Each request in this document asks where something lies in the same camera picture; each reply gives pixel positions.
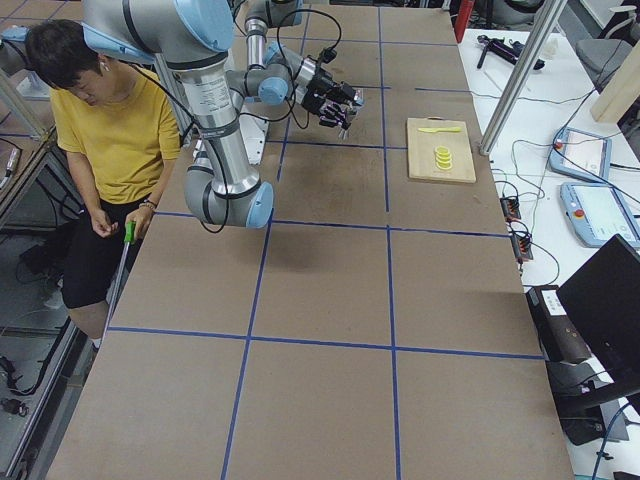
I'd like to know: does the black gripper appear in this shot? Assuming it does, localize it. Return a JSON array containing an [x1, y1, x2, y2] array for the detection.
[[301, 69, 364, 127]]

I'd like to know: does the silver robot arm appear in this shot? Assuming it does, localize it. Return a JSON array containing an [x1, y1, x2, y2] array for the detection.
[[245, 0, 303, 70], [82, 1, 363, 228]]

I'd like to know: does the wooden cutting board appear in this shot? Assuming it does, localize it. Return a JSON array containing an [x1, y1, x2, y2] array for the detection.
[[406, 118, 476, 184]]

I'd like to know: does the yellow plastic knife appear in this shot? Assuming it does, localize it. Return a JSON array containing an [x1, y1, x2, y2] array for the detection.
[[417, 126, 462, 134]]

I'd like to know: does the black folded tripod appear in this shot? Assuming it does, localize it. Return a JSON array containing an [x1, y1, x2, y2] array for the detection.
[[476, 35, 525, 69]]

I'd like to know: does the small electronics board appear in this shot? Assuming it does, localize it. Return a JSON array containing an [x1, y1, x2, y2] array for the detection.
[[500, 196, 521, 221], [511, 231, 533, 263]]

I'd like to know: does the person in yellow shirt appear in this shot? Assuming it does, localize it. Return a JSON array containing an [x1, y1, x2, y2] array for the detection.
[[25, 20, 180, 347]]

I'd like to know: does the upper blue teach pendant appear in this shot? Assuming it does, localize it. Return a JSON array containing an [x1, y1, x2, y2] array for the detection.
[[548, 127, 612, 182]]

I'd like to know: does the blue teach pendant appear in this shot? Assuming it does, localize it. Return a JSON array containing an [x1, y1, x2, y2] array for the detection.
[[548, 127, 612, 182], [560, 182, 639, 249]]

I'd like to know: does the grey office chair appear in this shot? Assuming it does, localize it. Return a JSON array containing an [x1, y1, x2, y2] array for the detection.
[[574, 4, 640, 91]]

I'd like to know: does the lower blue teach pendant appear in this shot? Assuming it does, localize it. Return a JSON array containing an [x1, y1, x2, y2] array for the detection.
[[560, 182, 639, 249]]

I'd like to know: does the wooden plank upright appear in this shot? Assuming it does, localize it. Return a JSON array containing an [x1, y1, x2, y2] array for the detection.
[[590, 43, 640, 123]]

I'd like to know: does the black box on table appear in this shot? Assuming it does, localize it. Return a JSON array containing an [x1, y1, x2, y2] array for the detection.
[[526, 285, 591, 365]]

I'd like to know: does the black monitor with stand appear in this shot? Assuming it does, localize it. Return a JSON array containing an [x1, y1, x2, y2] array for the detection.
[[554, 234, 639, 445]]

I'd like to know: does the right black braided cable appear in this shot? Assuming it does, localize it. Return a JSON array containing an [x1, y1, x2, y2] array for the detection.
[[274, 9, 344, 131]]

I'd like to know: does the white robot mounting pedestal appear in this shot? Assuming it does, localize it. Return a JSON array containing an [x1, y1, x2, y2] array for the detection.
[[192, 111, 269, 167]]

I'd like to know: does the aluminium frame post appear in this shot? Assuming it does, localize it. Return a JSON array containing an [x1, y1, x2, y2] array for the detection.
[[479, 0, 568, 156]]

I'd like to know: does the green handled grabber stick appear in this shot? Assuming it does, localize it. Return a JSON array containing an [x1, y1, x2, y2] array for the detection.
[[101, 221, 136, 339]]

